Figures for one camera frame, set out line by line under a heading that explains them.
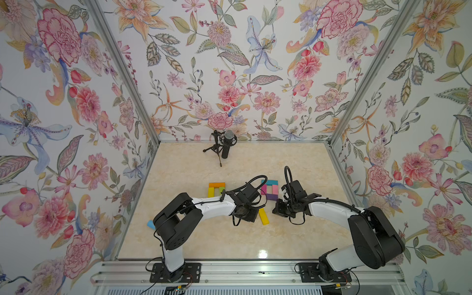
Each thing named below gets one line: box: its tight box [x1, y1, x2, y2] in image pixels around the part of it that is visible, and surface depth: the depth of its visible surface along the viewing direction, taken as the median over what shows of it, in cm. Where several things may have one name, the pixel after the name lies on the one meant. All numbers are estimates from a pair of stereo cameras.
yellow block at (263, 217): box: [258, 207, 270, 226], surface depth 90 cm
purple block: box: [266, 193, 279, 201], surface depth 100 cm
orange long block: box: [208, 182, 226, 189], surface depth 103 cm
